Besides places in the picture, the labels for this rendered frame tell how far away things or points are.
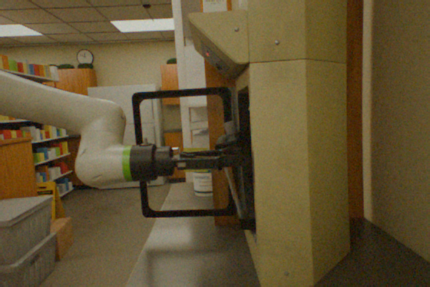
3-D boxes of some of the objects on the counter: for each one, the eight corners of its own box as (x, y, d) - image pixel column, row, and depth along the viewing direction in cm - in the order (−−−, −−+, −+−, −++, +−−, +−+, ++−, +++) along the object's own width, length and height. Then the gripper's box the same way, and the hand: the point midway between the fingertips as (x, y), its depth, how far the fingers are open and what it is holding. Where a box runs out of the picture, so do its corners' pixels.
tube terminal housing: (323, 225, 100) (319, -38, 91) (382, 283, 68) (382, -121, 59) (243, 229, 99) (229, -32, 91) (261, 289, 67) (242, -113, 58)
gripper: (147, 153, 68) (252, 146, 68) (162, 142, 90) (242, 137, 90) (150, 186, 69) (253, 180, 69) (164, 168, 90) (243, 163, 91)
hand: (237, 156), depth 79 cm, fingers closed on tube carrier, 9 cm apart
